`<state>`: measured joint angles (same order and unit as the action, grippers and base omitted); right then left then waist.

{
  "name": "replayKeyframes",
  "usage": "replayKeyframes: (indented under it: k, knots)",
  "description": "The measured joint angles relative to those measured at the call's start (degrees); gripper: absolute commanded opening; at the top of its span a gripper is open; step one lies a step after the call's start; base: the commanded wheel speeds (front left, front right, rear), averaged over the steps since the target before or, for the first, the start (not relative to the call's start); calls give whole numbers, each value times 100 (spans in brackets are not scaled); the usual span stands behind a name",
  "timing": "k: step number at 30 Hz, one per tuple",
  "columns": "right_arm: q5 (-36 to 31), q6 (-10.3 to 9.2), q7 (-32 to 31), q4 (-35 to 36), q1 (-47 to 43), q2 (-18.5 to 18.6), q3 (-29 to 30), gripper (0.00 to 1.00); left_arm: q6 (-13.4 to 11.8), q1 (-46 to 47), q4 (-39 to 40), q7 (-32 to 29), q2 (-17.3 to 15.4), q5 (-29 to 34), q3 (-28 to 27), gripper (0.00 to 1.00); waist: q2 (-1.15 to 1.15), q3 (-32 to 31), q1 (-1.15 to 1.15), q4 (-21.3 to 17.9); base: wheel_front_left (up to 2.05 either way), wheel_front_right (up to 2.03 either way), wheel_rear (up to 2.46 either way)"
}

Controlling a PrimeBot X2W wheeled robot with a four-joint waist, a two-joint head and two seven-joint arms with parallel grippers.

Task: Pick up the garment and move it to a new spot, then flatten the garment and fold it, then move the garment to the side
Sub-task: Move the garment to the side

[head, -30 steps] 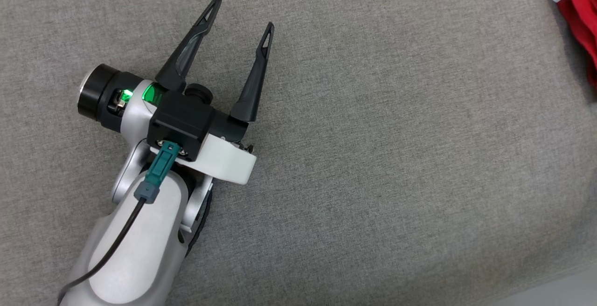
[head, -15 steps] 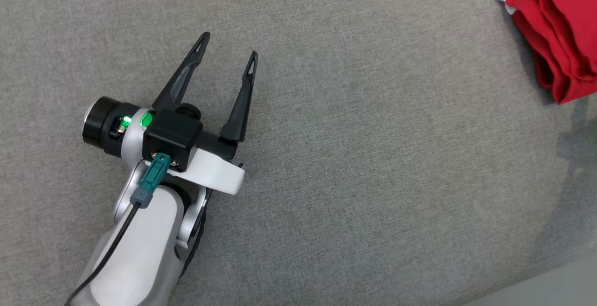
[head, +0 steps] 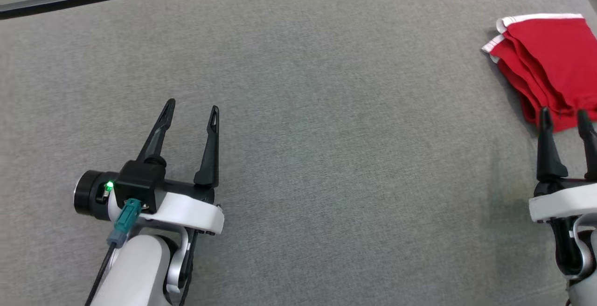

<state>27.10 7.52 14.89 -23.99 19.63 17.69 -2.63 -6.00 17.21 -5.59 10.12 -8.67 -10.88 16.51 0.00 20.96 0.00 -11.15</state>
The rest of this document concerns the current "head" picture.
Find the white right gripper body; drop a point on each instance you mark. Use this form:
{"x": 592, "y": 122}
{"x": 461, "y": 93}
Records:
{"x": 564, "y": 203}

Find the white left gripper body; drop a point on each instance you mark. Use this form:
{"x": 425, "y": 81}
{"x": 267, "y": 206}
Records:
{"x": 191, "y": 215}

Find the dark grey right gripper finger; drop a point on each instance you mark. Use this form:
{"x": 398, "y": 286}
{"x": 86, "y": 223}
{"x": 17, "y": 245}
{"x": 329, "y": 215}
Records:
{"x": 549, "y": 156}
{"x": 591, "y": 147}

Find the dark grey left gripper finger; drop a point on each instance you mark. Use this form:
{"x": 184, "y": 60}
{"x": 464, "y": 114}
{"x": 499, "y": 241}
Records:
{"x": 211, "y": 156}
{"x": 156, "y": 142}

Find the red shorts with white trim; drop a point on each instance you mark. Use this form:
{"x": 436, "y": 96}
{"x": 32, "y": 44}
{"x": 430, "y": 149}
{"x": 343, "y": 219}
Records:
{"x": 555, "y": 63}

